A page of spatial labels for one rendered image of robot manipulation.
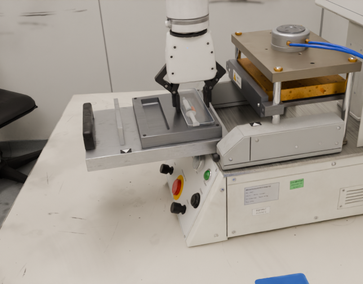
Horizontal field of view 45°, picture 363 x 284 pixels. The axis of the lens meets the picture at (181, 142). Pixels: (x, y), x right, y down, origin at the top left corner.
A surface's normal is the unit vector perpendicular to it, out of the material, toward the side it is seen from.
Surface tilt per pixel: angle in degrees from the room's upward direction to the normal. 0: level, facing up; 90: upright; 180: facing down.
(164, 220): 0
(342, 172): 90
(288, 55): 0
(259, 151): 90
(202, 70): 89
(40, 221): 0
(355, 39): 90
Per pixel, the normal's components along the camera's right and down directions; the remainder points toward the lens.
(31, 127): -0.01, 0.50
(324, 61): -0.06, -0.87
